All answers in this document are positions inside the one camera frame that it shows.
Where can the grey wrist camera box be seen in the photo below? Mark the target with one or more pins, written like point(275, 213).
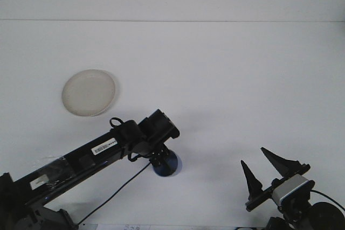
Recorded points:
point(292, 189)

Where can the white printed paper sheet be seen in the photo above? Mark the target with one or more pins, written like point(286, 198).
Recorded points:
point(124, 226)

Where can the pale round plate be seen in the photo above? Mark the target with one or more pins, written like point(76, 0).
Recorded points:
point(89, 92)

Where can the pale blue cup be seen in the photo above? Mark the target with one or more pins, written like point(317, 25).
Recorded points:
point(176, 164)

